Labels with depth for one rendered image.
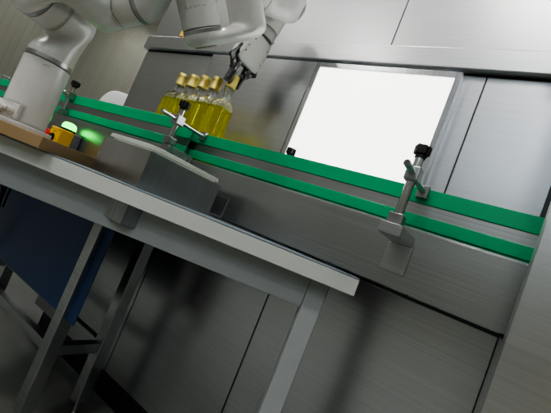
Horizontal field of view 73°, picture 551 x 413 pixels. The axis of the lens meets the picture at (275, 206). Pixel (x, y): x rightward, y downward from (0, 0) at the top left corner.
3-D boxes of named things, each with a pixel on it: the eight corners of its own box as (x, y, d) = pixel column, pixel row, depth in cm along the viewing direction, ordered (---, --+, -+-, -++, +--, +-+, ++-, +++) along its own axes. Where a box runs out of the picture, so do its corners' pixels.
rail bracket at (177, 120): (198, 160, 108) (215, 120, 109) (154, 135, 94) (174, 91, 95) (191, 157, 110) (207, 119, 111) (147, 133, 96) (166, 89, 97)
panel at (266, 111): (418, 201, 93) (464, 79, 96) (416, 197, 91) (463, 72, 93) (184, 138, 143) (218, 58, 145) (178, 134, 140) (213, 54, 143)
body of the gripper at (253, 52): (263, 41, 121) (244, 70, 122) (246, 20, 113) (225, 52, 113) (279, 47, 117) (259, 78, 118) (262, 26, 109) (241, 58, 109)
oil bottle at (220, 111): (210, 169, 115) (236, 106, 116) (198, 162, 110) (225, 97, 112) (197, 165, 118) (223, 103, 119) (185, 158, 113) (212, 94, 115)
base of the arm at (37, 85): (9, 123, 72) (42, 52, 73) (-44, 102, 74) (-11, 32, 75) (61, 145, 88) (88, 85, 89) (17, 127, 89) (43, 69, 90)
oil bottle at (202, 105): (196, 164, 117) (222, 103, 119) (184, 157, 113) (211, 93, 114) (184, 161, 121) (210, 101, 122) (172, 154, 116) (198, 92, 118)
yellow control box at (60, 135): (73, 158, 120) (83, 138, 121) (50, 149, 114) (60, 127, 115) (63, 154, 124) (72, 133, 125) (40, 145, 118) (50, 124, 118)
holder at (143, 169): (221, 220, 95) (233, 192, 96) (135, 188, 73) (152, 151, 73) (178, 202, 105) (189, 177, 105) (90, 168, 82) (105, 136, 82)
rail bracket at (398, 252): (405, 277, 72) (444, 170, 73) (384, 265, 58) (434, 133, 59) (381, 268, 74) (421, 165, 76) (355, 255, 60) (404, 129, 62)
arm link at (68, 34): (83, 81, 87) (110, 20, 88) (32, 48, 75) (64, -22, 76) (54, 73, 90) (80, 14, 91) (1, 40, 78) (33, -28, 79)
